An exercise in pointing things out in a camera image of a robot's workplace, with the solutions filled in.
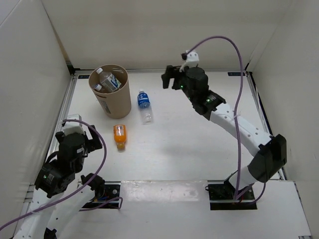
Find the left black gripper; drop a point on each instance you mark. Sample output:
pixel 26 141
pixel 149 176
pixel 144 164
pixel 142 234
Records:
pixel 95 143

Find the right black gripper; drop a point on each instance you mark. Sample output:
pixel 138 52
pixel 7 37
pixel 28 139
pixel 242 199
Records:
pixel 170 73

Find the orange juice bottle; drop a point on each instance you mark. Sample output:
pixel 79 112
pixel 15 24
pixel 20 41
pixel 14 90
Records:
pixel 120 136

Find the blue label plastic bottle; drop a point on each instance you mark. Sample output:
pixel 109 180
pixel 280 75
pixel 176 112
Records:
pixel 144 106

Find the clear unlabelled plastic bottle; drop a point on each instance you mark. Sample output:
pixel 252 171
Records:
pixel 98 88

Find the green label plastic bottle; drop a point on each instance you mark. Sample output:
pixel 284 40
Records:
pixel 108 81

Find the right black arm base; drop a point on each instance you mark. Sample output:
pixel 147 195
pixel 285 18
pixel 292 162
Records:
pixel 222 197

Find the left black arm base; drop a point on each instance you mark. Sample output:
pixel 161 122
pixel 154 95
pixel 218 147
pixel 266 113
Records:
pixel 106 195

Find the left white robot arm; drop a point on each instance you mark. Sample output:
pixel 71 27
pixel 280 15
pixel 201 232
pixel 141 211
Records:
pixel 50 209

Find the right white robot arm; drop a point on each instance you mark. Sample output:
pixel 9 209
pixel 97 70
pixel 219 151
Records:
pixel 269 152

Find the brown cylindrical garbage bin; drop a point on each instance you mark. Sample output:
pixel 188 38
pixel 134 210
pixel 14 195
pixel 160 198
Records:
pixel 118 104

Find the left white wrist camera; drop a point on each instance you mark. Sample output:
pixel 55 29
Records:
pixel 70 127

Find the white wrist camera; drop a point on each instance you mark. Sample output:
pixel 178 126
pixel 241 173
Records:
pixel 70 127
pixel 190 58

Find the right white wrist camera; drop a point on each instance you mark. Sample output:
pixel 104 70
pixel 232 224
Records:
pixel 190 58

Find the left aluminium frame rail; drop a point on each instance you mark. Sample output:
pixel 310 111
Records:
pixel 67 99

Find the aluminium frame rail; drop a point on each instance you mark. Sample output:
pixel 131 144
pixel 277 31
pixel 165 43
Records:
pixel 67 99
pixel 79 71
pixel 264 119

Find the back aluminium frame rail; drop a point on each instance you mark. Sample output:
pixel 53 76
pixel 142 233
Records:
pixel 79 71

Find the right aluminium frame rail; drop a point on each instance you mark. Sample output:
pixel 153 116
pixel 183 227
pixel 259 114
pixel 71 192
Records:
pixel 264 119

